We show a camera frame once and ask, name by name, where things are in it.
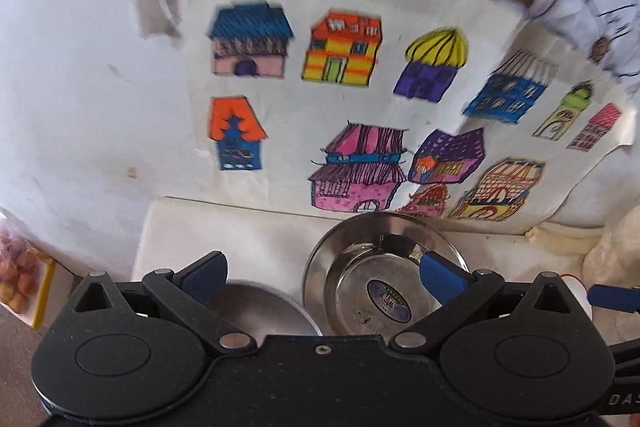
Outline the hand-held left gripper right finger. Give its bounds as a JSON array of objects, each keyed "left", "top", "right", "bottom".
[{"left": 389, "top": 251, "right": 576, "bottom": 355}]

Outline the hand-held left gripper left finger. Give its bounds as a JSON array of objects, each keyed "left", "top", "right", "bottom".
[{"left": 72, "top": 251, "right": 256, "bottom": 355}]

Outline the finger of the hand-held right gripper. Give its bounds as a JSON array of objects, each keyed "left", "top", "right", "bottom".
[{"left": 587, "top": 284, "right": 640, "bottom": 311}]

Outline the stainless steel bowl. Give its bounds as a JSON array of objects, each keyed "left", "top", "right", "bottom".
[{"left": 209, "top": 279, "right": 322, "bottom": 338}]

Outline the stainless steel plate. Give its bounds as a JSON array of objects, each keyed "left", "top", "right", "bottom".
[{"left": 302, "top": 212, "right": 471, "bottom": 338}]

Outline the plastic bag of white lumps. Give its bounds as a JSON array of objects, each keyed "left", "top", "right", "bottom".
[{"left": 582, "top": 207, "right": 640, "bottom": 343}]

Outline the white printed table mat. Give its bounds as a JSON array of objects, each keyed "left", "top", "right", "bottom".
[{"left": 132, "top": 197, "right": 608, "bottom": 340}]

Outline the rolled white paper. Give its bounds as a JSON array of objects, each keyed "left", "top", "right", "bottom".
[{"left": 525, "top": 224, "right": 596, "bottom": 256}]

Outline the white box with yellow edge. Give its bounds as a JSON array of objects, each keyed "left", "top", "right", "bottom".
[{"left": 27, "top": 252, "right": 76, "bottom": 330}]

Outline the paper drawing of colourful houses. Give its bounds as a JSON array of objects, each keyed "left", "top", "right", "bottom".
[{"left": 187, "top": 0, "right": 632, "bottom": 229}]

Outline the plastic bag of round fruit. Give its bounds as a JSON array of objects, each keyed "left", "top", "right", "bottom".
[{"left": 0, "top": 207, "right": 42, "bottom": 315}]

